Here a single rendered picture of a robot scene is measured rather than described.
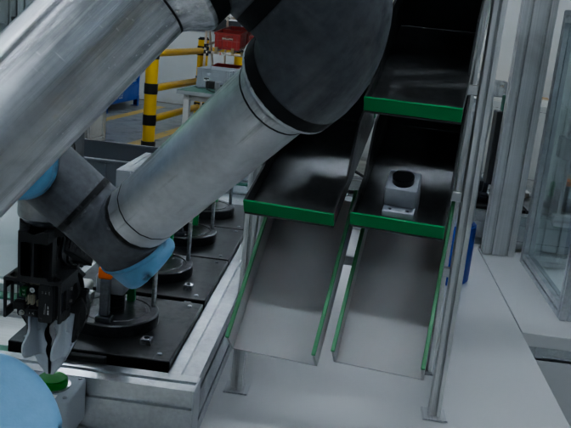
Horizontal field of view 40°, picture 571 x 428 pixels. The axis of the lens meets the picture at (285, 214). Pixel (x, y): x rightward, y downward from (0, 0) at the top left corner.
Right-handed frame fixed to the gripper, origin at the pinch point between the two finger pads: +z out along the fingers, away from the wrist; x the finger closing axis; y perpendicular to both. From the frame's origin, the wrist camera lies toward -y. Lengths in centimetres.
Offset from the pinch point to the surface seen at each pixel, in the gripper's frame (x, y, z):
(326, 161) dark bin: 32.1, -26.6, -25.9
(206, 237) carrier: 7, -68, 1
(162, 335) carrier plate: 10.3, -18.0, 2.4
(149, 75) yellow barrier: -175, -692, 22
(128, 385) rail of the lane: 9.4, -3.5, 3.8
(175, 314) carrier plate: 10.2, -27.0, 2.4
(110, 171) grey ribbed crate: -58, -206, 19
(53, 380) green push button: 0.6, 1.0, 2.2
